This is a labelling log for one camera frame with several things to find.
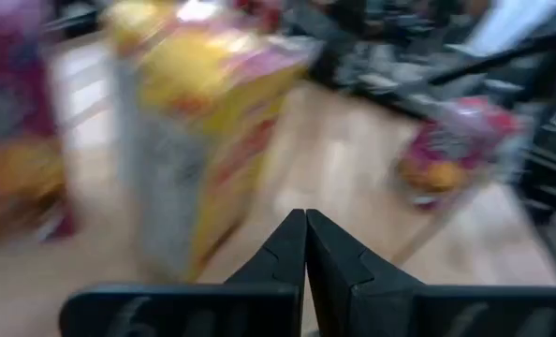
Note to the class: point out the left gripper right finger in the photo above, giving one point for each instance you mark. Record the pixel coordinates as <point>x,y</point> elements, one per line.
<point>353,299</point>

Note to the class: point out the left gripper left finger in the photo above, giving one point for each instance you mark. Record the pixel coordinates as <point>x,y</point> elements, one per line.
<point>259,304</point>

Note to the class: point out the yellow Pops cereal box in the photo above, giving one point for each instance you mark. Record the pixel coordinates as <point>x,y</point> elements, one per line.
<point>189,117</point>

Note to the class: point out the purple Raisin Bran cereal box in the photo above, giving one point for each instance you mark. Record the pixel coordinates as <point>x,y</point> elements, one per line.
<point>442,154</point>
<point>11,117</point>

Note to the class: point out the black aluminium rig frame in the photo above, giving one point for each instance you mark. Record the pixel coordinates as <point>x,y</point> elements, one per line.
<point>551,182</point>

